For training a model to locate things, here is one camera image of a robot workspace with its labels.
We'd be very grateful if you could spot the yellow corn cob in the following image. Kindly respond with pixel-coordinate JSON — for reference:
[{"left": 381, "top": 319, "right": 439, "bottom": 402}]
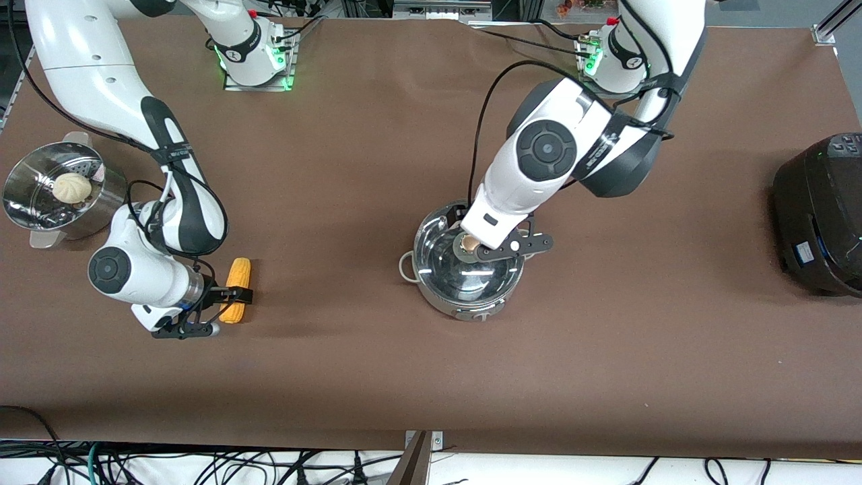
[{"left": 219, "top": 257, "right": 252, "bottom": 325}]

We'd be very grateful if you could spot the glass pot lid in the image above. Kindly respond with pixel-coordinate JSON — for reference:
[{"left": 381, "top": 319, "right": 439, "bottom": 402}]
[{"left": 413, "top": 199, "right": 525, "bottom": 304}]

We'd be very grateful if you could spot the steel steamer pot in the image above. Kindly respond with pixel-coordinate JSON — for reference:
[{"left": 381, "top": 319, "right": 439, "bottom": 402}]
[{"left": 2, "top": 131, "right": 128, "bottom": 249}]

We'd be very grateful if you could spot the white steamed bun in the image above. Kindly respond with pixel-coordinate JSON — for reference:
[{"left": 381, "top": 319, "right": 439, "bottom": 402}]
[{"left": 53, "top": 172, "right": 93, "bottom": 205}]

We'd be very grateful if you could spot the brown table cover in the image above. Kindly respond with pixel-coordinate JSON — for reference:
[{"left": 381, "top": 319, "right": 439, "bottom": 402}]
[{"left": 0, "top": 10, "right": 862, "bottom": 460}]

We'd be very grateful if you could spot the grey device panel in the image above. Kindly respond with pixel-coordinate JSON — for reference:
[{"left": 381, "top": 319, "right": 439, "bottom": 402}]
[{"left": 392, "top": 0, "right": 494, "bottom": 22}]

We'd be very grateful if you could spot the black rice cooker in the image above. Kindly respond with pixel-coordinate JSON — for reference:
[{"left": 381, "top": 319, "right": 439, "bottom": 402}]
[{"left": 773, "top": 133, "right": 862, "bottom": 298}]

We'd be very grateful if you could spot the steel pot with handles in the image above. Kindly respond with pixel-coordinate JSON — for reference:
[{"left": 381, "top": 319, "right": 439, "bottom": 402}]
[{"left": 399, "top": 199, "right": 539, "bottom": 323}]

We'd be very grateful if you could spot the black looped floor cable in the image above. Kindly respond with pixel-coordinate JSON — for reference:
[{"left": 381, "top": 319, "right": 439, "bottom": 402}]
[{"left": 0, "top": 405, "right": 67, "bottom": 485}]

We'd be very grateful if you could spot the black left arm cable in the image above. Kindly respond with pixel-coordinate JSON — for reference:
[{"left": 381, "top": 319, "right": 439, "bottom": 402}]
[{"left": 469, "top": 59, "right": 675, "bottom": 203}]

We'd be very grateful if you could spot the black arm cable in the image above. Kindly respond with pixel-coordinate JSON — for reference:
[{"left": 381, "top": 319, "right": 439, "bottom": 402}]
[
  {"left": 469, "top": 59, "right": 675, "bottom": 203},
  {"left": 7, "top": 0, "right": 231, "bottom": 325}
]

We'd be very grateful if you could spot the long black base cable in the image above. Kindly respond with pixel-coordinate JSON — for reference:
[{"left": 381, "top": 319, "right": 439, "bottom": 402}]
[{"left": 471, "top": 27, "right": 588, "bottom": 60}]

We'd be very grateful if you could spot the small metal table bracket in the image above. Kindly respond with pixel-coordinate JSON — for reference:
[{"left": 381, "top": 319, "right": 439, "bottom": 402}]
[{"left": 404, "top": 430, "right": 444, "bottom": 452}]

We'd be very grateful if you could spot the dark camera pole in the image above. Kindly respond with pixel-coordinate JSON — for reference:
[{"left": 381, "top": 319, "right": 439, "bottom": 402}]
[{"left": 387, "top": 431, "right": 433, "bottom": 485}]

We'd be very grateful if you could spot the short black base cable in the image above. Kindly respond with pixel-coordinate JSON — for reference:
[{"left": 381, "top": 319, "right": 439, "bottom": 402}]
[{"left": 271, "top": 16, "right": 327, "bottom": 45}]

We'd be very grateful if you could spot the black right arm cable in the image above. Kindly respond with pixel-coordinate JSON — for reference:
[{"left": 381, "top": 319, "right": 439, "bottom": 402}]
[{"left": 7, "top": 0, "right": 231, "bottom": 325}]

